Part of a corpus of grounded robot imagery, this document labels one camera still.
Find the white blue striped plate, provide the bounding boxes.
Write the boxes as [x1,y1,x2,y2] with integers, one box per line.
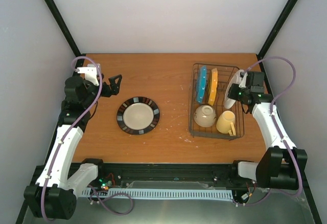
[223,70,244,109]

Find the orange polka dot plate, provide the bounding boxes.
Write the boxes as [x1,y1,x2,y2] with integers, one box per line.
[207,68,218,106]

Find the yellow ceramic mug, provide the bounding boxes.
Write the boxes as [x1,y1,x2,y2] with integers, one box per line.
[216,110,237,136]

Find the teal polka dot plate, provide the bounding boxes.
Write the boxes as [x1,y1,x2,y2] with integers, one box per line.
[196,65,207,103]

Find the black striped plate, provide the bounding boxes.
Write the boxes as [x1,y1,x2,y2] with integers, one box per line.
[116,96,160,136]

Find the cream ceramic bowl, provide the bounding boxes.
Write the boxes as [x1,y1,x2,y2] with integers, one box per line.
[193,105,217,128]

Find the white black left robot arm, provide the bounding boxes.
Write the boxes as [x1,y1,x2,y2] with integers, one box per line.
[24,75,122,220]

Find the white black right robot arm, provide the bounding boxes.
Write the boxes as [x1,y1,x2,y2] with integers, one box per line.
[224,70,308,190]

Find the metal floor plate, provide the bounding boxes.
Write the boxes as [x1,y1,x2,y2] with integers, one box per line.
[22,179,316,224]

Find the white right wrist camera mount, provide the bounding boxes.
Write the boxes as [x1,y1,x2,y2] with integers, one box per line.
[239,72,248,88]

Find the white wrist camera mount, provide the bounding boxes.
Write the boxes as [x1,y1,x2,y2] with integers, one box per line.
[239,72,248,88]
[75,64,101,86]

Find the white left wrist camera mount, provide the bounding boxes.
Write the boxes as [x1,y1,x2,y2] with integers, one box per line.
[75,64,101,86]

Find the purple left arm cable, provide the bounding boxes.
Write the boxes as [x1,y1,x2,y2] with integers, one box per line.
[40,56,134,221]

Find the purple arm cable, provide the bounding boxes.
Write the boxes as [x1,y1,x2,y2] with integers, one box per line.
[40,56,134,221]
[233,56,304,207]

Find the dark wire dish rack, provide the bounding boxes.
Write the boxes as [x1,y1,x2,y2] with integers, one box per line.
[189,63,245,140]

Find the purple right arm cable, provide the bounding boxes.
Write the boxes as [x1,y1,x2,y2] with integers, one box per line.
[233,56,304,207]

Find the black aluminium frame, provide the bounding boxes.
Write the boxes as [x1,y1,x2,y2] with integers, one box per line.
[16,0,322,223]

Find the white slotted cable duct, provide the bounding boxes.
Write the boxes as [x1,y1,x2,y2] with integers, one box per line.
[81,188,233,201]

